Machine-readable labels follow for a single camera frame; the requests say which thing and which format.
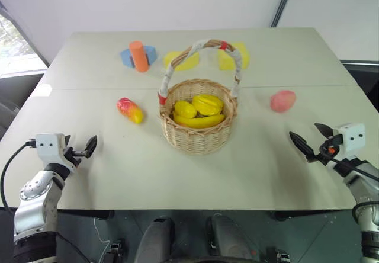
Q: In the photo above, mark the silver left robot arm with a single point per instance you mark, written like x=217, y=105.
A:
x=35, y=198

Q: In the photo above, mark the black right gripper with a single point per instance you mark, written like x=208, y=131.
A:
x=331, y=150

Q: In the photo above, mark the orange foam cylinder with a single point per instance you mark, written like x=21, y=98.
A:
x=139, y=57

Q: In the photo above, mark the pink toy peach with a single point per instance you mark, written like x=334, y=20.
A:
x=282, y=101

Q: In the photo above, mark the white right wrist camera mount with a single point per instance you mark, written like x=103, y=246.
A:
x=352, y=138

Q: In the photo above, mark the yellow toy lemon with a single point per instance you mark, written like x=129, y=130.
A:
x=185, y=109

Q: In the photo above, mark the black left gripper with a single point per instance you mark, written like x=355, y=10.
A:
x=72, y=159

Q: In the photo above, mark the yellow toy starfruit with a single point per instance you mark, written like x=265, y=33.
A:
x=208, y=104

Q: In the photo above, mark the window with dark frame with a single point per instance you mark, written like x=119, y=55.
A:
x=14, y=44

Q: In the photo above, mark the blue foam block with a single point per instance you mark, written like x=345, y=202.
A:
x=125, y=57

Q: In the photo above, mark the dark rounded shape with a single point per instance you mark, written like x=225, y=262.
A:
x=228, y=239
x=155, y=240

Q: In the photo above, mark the red and yellow toy mango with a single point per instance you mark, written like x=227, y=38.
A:
x=130, y=110

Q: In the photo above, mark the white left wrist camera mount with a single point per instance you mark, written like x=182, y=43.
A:
x=50, y=149

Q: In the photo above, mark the grey metal wall rail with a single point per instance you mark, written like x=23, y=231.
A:
x=282, y=2

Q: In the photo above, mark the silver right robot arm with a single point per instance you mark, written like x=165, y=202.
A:
x=365, y=192

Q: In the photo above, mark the yellow arch foam block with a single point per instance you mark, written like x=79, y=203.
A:
x=226, y=62

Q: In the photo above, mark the yellow toy banana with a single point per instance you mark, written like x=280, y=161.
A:
x=198, y=122

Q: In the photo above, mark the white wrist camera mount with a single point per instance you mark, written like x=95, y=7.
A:
x=50, y=149
x=352, y=138

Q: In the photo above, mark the yellow half-round foam block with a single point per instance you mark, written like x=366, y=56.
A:
x=189, y=63

